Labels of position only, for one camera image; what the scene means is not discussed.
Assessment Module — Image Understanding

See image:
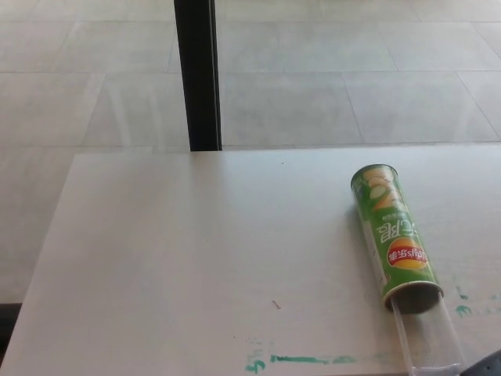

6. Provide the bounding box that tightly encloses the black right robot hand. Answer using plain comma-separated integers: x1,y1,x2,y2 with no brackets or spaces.
460,349,501,376

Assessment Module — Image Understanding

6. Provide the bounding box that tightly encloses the transparent plastic chips tray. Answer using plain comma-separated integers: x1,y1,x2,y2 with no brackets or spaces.
386,290,470,376

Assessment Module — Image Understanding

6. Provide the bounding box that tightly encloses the green Lay's chips can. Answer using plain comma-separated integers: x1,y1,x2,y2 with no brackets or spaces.
350,163,445,315

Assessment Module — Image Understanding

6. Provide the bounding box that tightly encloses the black vertical pillar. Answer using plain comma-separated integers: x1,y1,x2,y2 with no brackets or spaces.
173,0,224,153

